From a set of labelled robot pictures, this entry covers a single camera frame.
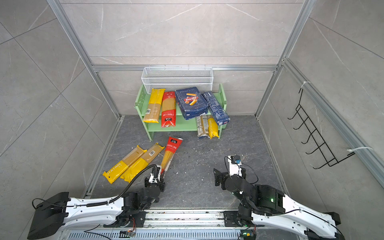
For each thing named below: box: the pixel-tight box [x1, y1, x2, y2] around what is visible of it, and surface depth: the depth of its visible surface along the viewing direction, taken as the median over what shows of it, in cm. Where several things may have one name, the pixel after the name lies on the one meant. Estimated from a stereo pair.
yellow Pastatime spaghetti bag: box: [208, 118, 219, 140], surface depth 94 cm
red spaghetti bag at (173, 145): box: [161, 136, 183, 175], surface depth 86 cm
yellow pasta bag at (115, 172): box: [102, 145, 148, 184], surface depth 92 cm
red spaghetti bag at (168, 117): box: [161, 91, 177, 128], surface depth 85 cm
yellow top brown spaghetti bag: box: [143, 88, 166, 124], surface depth 85 cm
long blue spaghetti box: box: [201, 91, 231, 126], surface depth 83 cm
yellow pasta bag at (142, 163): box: [120, 143, 166, 183], surface depth 92 cm
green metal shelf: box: [134, 84, 230, 141], surface depth 84 cm
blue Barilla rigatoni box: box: [175, 87, 209, 121], surface depth 83 cm
